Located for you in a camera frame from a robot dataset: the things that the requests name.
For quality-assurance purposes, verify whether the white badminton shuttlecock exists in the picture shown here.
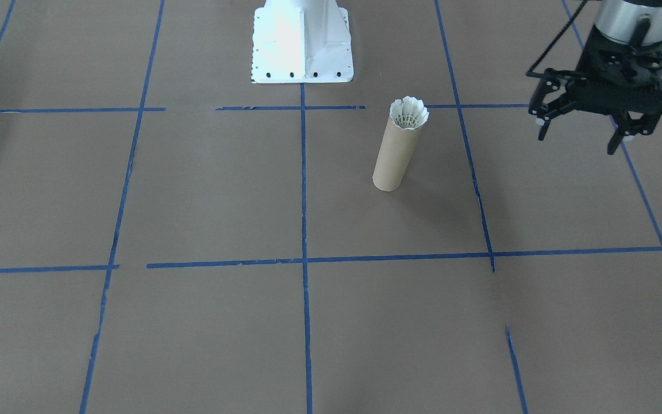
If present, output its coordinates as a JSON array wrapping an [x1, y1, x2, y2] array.
[[390, 95, 430, 132]]

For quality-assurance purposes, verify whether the white pedestal with base plate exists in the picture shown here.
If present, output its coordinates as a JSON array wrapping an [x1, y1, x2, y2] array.
[[250, 0, 355, 85]]

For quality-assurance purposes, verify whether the black braided cable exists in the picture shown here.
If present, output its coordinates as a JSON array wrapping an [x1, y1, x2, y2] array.
[[525, 0, 588, 79]]

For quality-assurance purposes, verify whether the brown cardboard tube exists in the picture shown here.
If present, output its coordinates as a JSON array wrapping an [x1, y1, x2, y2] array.
[[372, 101, 427, 193]]

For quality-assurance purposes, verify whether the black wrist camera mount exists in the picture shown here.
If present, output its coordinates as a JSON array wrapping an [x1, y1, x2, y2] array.
[[581, 25, 662, 84]]

